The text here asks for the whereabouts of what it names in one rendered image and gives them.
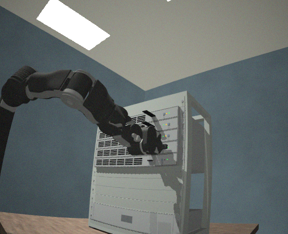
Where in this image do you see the white server rack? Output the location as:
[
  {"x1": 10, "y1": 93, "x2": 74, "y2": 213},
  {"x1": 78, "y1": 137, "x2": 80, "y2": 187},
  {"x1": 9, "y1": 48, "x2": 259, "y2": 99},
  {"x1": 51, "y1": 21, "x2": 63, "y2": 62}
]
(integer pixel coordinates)
[{"x1": 88, "y1": 91, "x2": 212, "y2": 234}]

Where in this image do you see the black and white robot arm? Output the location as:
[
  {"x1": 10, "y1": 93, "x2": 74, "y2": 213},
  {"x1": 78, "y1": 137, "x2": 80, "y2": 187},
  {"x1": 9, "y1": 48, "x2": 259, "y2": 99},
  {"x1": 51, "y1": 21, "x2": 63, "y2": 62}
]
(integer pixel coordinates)
[{"x1": 0, "y1": 66, "x2": 143, "y2": 147}]

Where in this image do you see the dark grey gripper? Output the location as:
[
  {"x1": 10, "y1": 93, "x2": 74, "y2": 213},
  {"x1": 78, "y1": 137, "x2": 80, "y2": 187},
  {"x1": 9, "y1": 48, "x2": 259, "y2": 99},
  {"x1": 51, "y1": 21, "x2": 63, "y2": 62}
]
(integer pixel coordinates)
[{"x1": 127, "y1": 125, "x2": 168, "y2": 156}]

